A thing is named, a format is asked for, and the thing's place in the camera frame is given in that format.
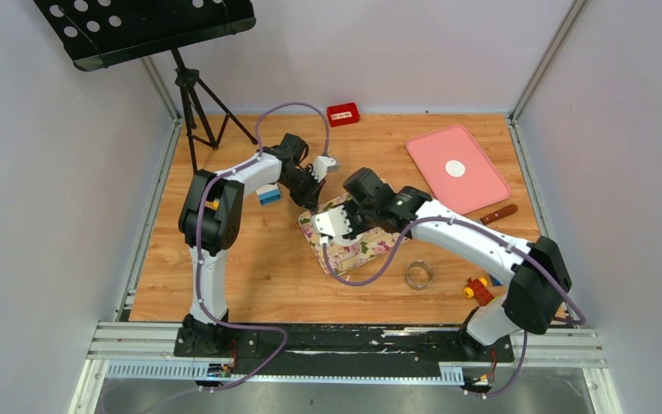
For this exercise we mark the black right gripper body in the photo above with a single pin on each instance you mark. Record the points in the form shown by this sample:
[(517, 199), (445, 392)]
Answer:
[(361, 219)]

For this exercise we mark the pink tray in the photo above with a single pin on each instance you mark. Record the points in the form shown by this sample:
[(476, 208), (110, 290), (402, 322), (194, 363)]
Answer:
[(481, 186)]

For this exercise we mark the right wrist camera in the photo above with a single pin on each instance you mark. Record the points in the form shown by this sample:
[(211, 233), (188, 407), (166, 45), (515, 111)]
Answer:
[(333, 223)]

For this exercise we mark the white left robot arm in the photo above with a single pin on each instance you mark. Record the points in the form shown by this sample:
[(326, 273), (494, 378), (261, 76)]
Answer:
[(210, 222)]

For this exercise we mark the flat white dough wrapper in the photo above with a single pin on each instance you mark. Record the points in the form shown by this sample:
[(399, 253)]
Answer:
[(455, 168)]

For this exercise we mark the floral yellow tray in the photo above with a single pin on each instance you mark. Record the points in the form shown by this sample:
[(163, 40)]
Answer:
[(347, 255)]

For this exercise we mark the black music stand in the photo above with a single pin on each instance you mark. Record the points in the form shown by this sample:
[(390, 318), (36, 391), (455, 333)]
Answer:
[(100, 34)]

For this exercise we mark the white dough ball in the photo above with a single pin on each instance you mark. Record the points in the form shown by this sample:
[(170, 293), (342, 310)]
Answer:
[(348, 240)]

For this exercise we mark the metal scraper wooden handle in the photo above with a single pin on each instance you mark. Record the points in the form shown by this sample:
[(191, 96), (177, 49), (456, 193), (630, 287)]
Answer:
[(499, 214)]

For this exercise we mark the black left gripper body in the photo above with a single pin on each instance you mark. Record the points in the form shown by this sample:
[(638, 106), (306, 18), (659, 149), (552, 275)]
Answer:
[(304, 187)]

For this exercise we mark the red yellow toy block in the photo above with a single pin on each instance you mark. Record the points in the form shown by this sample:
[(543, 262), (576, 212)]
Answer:
[(477, 289)]

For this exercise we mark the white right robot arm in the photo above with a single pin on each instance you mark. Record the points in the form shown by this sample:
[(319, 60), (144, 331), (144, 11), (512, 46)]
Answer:
[(533, 272)]

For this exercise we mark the white and blue toy block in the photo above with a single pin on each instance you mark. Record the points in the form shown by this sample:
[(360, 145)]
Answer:
[(268, 194)]

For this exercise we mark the blue green stacked blocks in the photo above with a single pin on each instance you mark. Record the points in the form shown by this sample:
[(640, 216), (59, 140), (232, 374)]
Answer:
[(494, 281)]

